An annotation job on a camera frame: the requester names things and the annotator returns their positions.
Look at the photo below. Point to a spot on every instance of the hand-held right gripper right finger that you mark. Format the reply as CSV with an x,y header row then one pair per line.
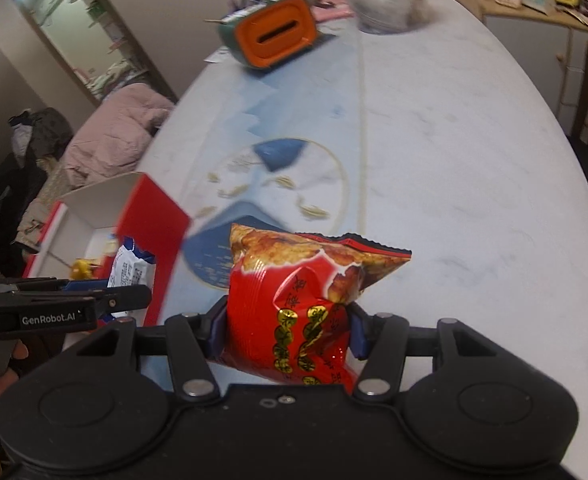
x,y
358,332

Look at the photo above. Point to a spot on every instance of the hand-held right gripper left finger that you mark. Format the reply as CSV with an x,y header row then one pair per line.
x,y
218,327

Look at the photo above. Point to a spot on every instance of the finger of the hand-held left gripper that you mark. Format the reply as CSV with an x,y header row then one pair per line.
x,y
123,300
23,286

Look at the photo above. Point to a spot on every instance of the white and blue snack packet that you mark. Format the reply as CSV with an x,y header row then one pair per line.
x,y
131,267

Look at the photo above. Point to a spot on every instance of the yellow orange candy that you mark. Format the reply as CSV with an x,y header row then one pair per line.
x,y
83,269

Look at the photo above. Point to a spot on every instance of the large red snack bag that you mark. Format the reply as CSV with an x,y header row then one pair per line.
x,y
274,305

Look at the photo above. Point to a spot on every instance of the red and white cardboard box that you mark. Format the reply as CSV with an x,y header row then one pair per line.
x,y
158,230

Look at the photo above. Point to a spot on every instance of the sofa with beige cover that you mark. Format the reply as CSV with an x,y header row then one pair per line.
x,y
28,210

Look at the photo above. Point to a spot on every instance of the dark clothes pile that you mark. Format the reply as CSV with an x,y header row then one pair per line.
x,y
41,132

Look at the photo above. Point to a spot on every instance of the pink padded jacket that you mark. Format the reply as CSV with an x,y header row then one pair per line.
x,y
118,135

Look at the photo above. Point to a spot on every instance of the white paper sheet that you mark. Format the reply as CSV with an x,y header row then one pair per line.
x,y
217,55

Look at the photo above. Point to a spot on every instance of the orange and green tissue box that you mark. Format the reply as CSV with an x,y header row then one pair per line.
x,y
274,30

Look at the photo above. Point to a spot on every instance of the pink packet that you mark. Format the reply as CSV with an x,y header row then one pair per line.
x,y
331,5

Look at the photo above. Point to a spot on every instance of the white corner cabinet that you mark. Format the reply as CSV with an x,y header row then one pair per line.
x,y
524,45

